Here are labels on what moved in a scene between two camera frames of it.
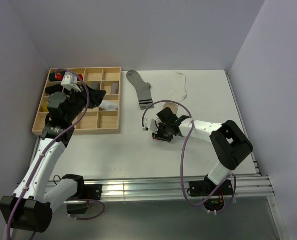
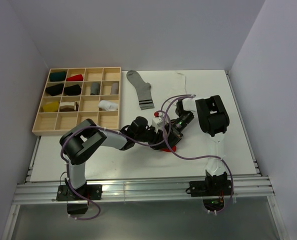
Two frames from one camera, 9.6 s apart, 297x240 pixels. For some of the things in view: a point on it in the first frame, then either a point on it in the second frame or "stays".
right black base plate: x=203 y=188 stays
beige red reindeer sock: x=172 y=106 to x=174 y=148
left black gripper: x=95 y=97 to x=157 y=137
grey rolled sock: x=96 y=86 stays
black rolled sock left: x=52 y=89 stays
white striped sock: x=109 y=105 stays
